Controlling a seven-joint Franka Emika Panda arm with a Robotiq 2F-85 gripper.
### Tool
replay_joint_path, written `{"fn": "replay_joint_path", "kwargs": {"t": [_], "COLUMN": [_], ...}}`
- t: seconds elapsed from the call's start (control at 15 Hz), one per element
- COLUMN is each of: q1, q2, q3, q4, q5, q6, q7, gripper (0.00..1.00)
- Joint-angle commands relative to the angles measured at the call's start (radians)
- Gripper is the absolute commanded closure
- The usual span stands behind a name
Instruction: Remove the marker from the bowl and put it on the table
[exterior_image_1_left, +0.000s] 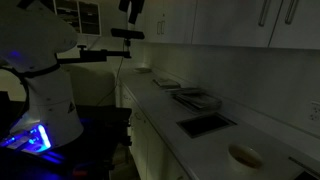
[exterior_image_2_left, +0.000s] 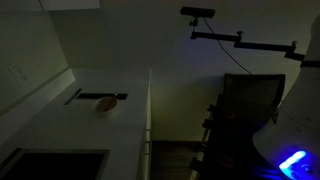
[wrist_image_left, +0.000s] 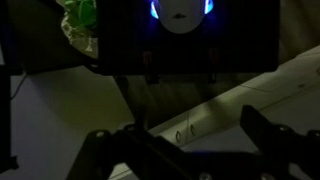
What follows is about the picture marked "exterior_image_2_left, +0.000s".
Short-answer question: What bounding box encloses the red marker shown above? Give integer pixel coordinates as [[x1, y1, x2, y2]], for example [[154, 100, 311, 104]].
[[105, 94, 117, 111]]

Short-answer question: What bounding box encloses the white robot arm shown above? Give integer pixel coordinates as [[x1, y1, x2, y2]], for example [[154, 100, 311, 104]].
[[253, 15, 320, 180]]

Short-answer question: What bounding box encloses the white bowl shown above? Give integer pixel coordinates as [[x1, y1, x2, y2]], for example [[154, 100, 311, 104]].
[[92, 97, 118, 117]]

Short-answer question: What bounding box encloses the black mesh chair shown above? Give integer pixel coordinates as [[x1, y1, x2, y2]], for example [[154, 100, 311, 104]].
[[188, 74, 285, 180]]

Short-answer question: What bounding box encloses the large dark sink opening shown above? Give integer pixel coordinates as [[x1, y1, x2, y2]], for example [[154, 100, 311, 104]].
[[0, 148, 110, 180]]

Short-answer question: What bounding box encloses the black camera cable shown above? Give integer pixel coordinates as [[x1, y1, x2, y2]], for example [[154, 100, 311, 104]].
[[202, 17, 253, 76]]

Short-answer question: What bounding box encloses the black articulated camera mount arm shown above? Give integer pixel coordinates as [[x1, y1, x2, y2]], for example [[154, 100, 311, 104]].
[[189, 19, 305, 61]]

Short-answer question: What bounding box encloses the black camera on mount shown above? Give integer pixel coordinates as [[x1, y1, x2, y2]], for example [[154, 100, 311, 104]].
[[180, 7, 215, 18]]

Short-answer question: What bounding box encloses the white wall power outlet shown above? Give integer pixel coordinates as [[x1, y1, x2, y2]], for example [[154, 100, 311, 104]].
[[9, 62, 29, 86]]

